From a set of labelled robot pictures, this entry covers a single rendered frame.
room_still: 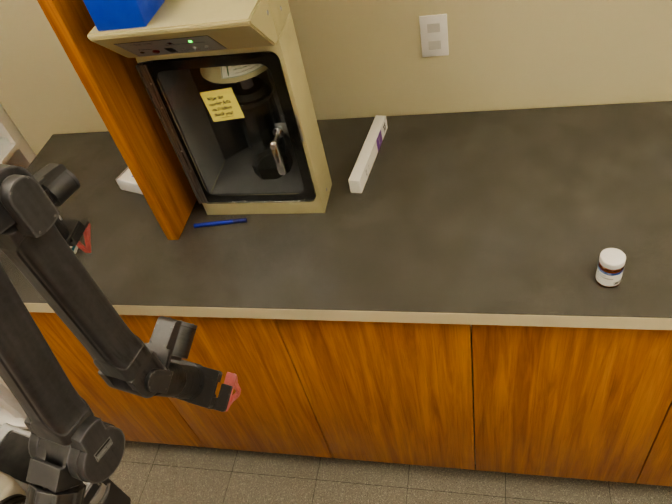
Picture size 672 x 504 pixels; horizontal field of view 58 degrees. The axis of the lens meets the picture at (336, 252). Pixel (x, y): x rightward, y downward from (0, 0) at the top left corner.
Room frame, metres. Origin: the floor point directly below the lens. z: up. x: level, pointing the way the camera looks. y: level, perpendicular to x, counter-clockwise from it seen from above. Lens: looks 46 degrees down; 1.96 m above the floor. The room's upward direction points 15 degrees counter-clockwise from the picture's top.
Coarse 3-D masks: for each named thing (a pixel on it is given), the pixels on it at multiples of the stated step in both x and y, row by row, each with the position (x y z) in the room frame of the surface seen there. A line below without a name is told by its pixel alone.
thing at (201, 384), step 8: (176, 360) 0.68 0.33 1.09; (184, 368) 0.62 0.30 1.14; (192, 368) 0.64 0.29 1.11; (200, 368) 0.65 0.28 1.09; (208, 368) 0.64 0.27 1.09; (192, 376) 0.62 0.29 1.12; (200, 376) 0.63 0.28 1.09; (208, 376) 0.63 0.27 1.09; (216, 376) 0.62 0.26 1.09; (192, 384) 0.61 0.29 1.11; (200, 384) 0.62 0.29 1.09; (208, 384) 0.62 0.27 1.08; (216, 384) 0.61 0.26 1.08; (184, 392) 0.59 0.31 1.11; (192, 392) 0.60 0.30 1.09; (200, 392) 0.61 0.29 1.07; (208, 392) 0.61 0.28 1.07; (184, 400) 0.61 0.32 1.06; (192, 400) 0.60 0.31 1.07; (200, 400) 0.60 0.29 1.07; (208, 400) 0.59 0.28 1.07
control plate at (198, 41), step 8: (152, 40) 1.11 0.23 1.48; (160, 40) 1.11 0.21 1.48; (168, 40) 1.10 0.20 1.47; (176, 40) 1.10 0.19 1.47; (184, 40) 1.10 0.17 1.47; (192, 40) 1.10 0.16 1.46; (200, 40) 1.10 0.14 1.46; (208, 40) 1.09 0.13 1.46; (128, 48) 1.16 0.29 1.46; (136, 48) 1.15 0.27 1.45; (144, 48) 1.15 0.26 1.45; (152, 48) 1.15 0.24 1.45; (160, 48) 1.15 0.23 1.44; (176, 48) 1.14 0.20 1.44; (192, 48) 1.14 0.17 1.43; (200, 48) 1.13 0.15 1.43; (208, 48) 1.13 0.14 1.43; (216, 48) 1.13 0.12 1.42; (224, 48) 1.13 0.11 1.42
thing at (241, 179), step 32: (160, 64) 1.21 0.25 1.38; (192, 64) 1.18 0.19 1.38; (224, 64) 1.16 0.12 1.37; (256, 64) 1.13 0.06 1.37; (160, 96) 1.22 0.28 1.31; (192, 96) 1.19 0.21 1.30; (256, 96) 1.14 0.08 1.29; (288, 96) 1.12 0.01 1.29; (192, 128) 1.20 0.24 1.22; (224, 128) 1.18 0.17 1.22; (256, 128) 1.15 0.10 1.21; (288, 128) 1.12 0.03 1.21; (192, 160) 1.22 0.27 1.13; (224, 160) 1.19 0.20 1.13; (256, 160) 1.16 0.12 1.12; (288, 160) 1.13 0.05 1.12; (224, 192) 1.20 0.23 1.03; (256, 192) 1.17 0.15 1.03; (288, 192) 1.14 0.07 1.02
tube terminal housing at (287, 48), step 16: (272, 0) 1.15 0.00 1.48; (272, 16) 1.13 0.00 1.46; (288, 16) 1.21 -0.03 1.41; (288, 32) 1.19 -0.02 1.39; (240, 48) 1.16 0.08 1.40; (256, 48) 1.14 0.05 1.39; (272, 48) 1.13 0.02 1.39; (288, 48) 1.17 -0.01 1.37; (288, 64) 1.14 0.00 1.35; (288, 80) 1.13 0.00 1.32; (304, 80) 1.21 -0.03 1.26; (304, 96) 1.19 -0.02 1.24; (304, 112) 1.16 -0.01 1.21; (304, 128) 1.14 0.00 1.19; (304, 144) 1.13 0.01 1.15; (320, 144) 1.21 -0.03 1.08; (320, 160) 1.19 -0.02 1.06; (320, 176) 1.16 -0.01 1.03; (320, 192) 1.13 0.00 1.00; (208, 208) 1.23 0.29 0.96; (224, 208) 1.22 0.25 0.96; (240, 208) 1.20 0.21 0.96; (256, 208) 1.19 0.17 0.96; (272, 208) 1.17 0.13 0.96; (288, 208) 1.16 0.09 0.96; (304, 208) 1.14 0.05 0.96; (320, 208) 1.13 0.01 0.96
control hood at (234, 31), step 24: (168, 0) 1.19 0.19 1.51; (192, 0) 1.16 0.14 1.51; (216, 0) 1.13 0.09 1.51; (240, 0) 1.10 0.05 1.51; (264, 0) 1.11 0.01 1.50; (168, 24) 1.08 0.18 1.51; (192, 24) 1.06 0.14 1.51; (216, 24) 1.04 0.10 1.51; (240, 24) 1.03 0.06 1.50; (264, 24) 1.08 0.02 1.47; (120, 48) 1.16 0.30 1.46
